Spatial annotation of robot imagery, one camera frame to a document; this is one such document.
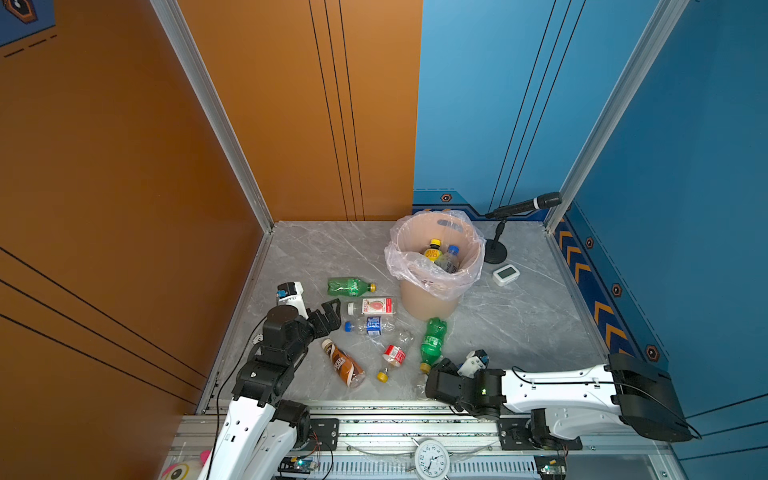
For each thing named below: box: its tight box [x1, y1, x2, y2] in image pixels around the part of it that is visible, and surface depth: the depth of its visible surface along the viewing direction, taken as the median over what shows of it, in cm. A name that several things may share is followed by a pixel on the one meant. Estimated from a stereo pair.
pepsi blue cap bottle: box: [438, 245, 461, 274], surface depth 88 cm
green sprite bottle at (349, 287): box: [327, 277, 377, 297], surface depth 99 cm
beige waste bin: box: [397, 212, 481, 321], surface depth 84 cm
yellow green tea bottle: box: [424, 238, 445, 263], surface depth 91 cm
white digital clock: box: [492, 264, 521, 287], surface depth 104 cm
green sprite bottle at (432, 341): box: [420, 317, 448, 374], surface depth 87 cm
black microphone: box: [485, 192, 562, 219], surface depth 90 cm
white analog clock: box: [414, 440, 450, 480], surface depth 68 cm
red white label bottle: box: [347, 297, 396, 316], surface depth 93 cm
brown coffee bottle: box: [321, 338, 365, 388], surface depth 81 cm
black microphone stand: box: [484, 218, 507, 265], surface depth 111 cm
